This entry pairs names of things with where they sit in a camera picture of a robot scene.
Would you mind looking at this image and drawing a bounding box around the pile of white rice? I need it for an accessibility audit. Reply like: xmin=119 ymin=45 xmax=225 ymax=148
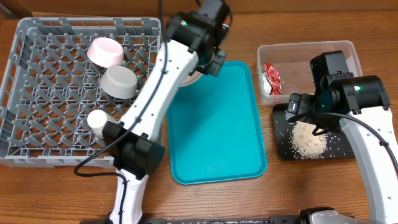
xmin=277 ymin=122 xmax=344 ymax=160

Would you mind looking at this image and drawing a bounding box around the white tissue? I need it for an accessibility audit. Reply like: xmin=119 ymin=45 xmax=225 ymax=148
xmin=262 ymin=72 xmax=272 ymax=95

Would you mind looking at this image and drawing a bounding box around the red snack wrapper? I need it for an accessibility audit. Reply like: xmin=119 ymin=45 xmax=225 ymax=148
xmin=262 ymin=63 xmax=282 ymax=95

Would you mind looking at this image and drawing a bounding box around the grey-green bowl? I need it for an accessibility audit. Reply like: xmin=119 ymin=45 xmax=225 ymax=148
xmin=99 ymin=65 xmax=138 ymax=99

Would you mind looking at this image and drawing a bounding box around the pink-white small bowl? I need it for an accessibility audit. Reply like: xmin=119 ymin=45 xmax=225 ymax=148
xmin=87 ymin=37 xmax=124 ymax=68

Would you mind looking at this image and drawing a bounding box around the white round plate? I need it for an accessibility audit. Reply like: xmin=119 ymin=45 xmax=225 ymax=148
xmin=150 ymin=41 xmax=202 ymax=90

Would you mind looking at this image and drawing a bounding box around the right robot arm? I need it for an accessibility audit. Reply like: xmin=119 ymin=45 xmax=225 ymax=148
xmin=285 ymin=73 xmax=397 ymax=223

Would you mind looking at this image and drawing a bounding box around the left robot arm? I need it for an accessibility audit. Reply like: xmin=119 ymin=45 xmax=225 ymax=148
xmin=103 ymin=12 xmax=232 ymax=223

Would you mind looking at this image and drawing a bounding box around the grey dishwasher rack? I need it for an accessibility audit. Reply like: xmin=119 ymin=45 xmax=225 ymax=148
xmin=1 ymin=17 xmax=161 ymax=167

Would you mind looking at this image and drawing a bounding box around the black rectangular tray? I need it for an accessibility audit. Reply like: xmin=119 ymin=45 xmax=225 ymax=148
xmin=272 ymin=103 xmax=354 ymax=160

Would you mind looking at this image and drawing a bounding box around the clear plastic bin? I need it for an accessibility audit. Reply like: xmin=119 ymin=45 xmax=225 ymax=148
xmin=257 ymin=40 xmax=363 ymax=105

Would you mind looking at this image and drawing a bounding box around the teal plastic tray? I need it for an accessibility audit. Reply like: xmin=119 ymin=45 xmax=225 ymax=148
xmin=167 ymin=61 xmax=268 ymax=185

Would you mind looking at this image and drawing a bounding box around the white cylindrical cup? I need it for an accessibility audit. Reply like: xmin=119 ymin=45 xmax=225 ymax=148
xmin=86 ymin=110 xmax=116 ymax=139

